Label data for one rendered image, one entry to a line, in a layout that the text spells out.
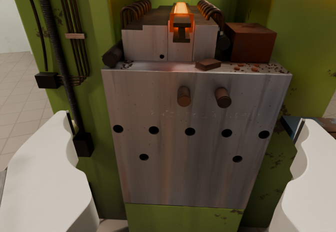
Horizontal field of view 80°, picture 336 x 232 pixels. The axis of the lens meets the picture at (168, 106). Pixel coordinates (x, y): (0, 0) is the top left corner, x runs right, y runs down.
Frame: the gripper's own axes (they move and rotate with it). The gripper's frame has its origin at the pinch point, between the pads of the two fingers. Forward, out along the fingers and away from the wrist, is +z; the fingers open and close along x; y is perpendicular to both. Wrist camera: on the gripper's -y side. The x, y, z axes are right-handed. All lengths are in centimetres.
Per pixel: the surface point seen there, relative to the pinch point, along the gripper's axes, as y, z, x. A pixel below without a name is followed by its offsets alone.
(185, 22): -1.3, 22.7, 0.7
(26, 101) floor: 100, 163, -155
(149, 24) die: 0.9, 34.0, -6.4
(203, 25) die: 0.8, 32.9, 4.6
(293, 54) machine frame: 10, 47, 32
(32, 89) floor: 100, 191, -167
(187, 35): 1.1, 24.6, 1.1
